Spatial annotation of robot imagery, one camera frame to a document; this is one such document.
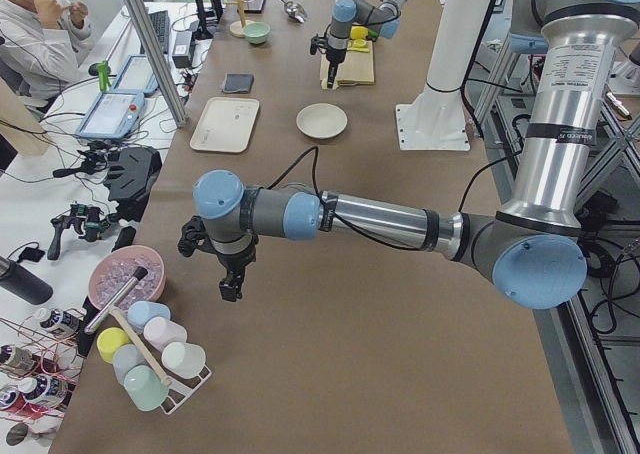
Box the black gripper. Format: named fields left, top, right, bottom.
left=178, top=215, right=258, bottom=301
left=309, top=34, right=348, bottom=88

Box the beige round plate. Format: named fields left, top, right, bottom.
left=296, top=103, right=348, bottom=140

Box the cream rabbit tray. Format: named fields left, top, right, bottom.
left=189, top=97, right=260, bottom=154

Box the bamboo cutting board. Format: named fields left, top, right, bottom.
left=336, top=40, right=375, bottom=87

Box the whole lemon near lime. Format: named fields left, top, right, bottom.
left=350, top=25, right=369, bottom=41

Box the metal scoop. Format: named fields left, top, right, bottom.
left=280, top=0, right=307, bottom=23

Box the mint green bowl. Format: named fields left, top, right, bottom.
left=243, top=22, right=271, bottom=45

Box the pink cup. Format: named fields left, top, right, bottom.
left=143, top=316, right=187, bottom=351

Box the white cup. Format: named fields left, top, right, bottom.
left=161, top=342, right=206, bottom=379

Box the light blue cup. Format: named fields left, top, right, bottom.
left=127, top=301, right=171, bottom=333

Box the grey folded cloth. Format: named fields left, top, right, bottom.
left=221, top=73, right=254, bottom=94

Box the wooden cup rack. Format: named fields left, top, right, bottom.
left=226, top=0, right=252, bottom=38

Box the pink bowl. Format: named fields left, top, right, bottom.
left=88, top=245, right=166, bottom=311

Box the pastel cup rack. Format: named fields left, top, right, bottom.
left=111, top=308, right=213, bottom=415

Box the yellow cup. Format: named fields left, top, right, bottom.
left=96, top=327, right=131, bottom=364

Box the mint green cup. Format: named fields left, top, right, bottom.
left=123, top=365, right=169, bottom=412

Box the black keyboard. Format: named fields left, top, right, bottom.
left=148, top=10, right=171, bottom=54

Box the upper teach pendant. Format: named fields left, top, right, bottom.
left=75, top=91, right=145, bottom=140

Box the bottle rack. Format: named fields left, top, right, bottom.
left=1, top=314, right=83, bottom=424

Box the black water bottle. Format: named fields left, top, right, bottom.
left=0, top=257, right=53, bottom=305

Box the seated person white shirt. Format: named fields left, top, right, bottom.
left=1, top=0, right=91, bottom=113

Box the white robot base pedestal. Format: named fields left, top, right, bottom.
left=396, top=0, right=495, bottom=151

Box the aluminium frame post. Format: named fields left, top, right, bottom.
left=123, top=0, right=187, bottom=128

